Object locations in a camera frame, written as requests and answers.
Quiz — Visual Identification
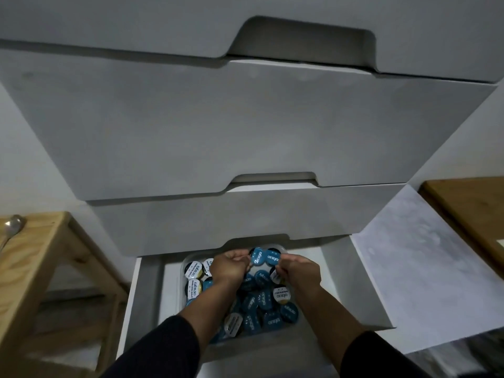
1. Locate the person's left hand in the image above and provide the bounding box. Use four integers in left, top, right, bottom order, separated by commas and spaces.
209, 249, 251, 288

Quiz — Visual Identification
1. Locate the person's right hand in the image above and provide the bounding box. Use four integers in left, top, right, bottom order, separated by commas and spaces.
275, 254, 322, 297

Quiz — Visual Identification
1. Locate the person's left forearm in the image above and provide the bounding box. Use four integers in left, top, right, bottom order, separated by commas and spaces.
100, 278, 242, 378

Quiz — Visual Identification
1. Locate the person's right forearm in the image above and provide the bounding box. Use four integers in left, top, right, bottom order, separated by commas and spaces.
293, 288, 431, 378

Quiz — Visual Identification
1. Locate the pile of coffee capsules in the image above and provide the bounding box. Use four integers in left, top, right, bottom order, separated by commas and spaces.
183, 248, 300, 345

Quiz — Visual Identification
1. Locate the short white drawer front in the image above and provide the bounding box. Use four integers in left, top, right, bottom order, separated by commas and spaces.
88, 183, 406, 257

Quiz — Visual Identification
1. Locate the open white drawer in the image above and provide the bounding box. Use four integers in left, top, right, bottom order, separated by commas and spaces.
116, 234, 397, 378

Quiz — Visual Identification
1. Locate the white plastic container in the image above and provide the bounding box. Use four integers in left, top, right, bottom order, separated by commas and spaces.
179, 243, 305, 364

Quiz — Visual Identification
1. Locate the tall white drawer front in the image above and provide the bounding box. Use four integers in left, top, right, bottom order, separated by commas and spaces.
0, 49, 498, 201

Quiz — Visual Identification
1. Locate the white drawer cabinet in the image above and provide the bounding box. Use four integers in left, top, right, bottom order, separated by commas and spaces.
0, 0, 504, 378

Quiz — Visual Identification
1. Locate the dark wooden table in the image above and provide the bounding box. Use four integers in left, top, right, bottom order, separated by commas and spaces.
418, 176, 504, 281

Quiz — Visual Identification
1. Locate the light wooden table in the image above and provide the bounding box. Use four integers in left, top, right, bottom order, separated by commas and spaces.
0, 211, 129, 378

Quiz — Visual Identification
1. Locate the metal spoon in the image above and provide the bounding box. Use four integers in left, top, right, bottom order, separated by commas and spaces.
0, 215, 25, 252

